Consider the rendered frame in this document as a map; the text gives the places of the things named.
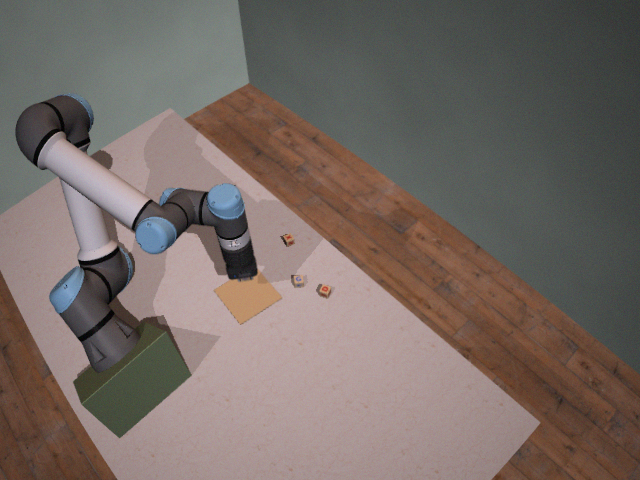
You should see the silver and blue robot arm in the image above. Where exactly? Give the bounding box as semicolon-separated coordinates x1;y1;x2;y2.
15;93;248;373

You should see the tan flat mat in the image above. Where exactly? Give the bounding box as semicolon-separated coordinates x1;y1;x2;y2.
214;270;282;325

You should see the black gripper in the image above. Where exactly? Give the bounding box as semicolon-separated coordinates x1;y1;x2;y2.
217;227;258;282

